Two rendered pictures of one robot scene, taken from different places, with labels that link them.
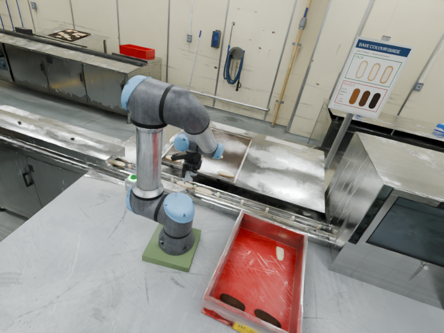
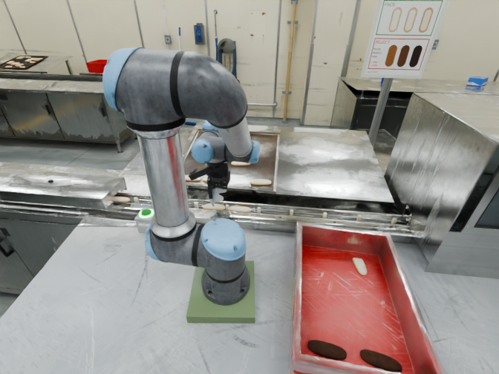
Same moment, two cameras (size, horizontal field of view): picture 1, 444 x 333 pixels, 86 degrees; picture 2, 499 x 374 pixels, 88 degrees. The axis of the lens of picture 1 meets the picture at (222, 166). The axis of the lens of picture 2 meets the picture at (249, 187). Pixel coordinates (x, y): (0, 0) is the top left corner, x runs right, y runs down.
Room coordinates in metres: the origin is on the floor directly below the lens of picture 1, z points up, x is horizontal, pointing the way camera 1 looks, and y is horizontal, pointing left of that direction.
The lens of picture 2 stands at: (0.17, 0.10, 1.56)
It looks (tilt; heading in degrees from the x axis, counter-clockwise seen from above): 33 degrees down; 356
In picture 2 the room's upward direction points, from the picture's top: 1 degrees clockwise
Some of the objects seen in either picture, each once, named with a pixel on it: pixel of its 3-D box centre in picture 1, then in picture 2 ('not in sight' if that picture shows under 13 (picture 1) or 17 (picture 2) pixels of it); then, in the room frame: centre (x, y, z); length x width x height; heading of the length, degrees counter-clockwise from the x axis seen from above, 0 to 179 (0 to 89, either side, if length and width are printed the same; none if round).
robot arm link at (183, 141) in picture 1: (188, 141); (210, 148); (0.98, 0.17, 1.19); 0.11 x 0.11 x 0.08; 77
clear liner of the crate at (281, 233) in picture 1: (261, 267); (348, 292); (0.61, -0.23, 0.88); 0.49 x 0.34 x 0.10; 166
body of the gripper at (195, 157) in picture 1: (192, 160); (217, 173); (1.08, 0.16, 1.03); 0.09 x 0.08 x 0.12; 79
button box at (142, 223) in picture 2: (134, 185); (149, 223); (1.00, 0.45, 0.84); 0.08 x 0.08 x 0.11; 79
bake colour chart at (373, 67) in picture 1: (367, 80); (403, 31); (1.68, -0.81, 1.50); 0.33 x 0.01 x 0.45; 79
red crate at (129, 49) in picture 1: (137, 51); (110, 66); (4.52, 1.86, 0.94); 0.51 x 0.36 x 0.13; 83
